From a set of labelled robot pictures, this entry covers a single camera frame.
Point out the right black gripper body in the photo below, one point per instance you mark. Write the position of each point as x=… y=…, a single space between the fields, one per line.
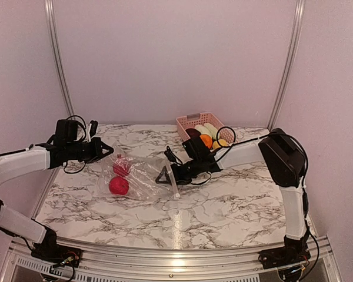
x=185 y=175

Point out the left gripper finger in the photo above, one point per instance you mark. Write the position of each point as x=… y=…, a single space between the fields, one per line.
x=106 y=148
x=107 y=153

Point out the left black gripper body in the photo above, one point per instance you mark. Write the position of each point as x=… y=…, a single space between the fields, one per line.
x=90 y=154

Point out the dark red fake fruit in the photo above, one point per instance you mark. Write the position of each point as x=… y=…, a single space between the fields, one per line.
x=121 y=166

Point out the clear zip top bag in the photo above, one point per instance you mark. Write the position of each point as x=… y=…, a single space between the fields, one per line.
x=141 y=178

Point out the red fake apple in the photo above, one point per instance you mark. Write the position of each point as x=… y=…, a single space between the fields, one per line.
x=119 y=186

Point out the dark purple fake vegetable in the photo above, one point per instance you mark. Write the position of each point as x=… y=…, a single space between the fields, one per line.
x=192 y=132

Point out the orange fake fruit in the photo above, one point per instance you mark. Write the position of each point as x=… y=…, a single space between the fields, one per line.
x=207 y=140

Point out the yellow fake fruit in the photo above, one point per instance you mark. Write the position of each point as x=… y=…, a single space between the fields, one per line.
x=219 y=143

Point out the white fake cabbage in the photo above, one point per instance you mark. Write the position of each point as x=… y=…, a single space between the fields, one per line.
x=212 y=129
x=203 y=130

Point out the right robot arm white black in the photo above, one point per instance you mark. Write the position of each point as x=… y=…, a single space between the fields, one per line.
x=287 y=163

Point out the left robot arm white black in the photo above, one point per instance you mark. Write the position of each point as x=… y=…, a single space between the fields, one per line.
x=73 y=140

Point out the pink perforated plastic basket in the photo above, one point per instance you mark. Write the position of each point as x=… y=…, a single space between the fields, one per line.
x=189 y=121

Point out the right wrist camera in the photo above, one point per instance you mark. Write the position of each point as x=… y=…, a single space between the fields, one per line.
x=172 y=157

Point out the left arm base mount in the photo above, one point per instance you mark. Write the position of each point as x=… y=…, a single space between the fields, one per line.
x=56 y=254

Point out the front aluminium rail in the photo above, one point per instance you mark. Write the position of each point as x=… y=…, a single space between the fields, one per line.
x=115 y=263

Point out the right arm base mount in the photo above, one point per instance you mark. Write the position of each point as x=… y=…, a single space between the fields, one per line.
x=283 y=256

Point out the left aluminium frame post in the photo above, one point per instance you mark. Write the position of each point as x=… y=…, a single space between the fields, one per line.
x=53 y=34

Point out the aluminium frame post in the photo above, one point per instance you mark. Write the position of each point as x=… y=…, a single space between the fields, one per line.
x=53 y=34
x=289 y=62

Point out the right aluminium frame post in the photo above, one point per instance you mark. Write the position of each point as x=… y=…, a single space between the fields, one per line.
x=289 y=62

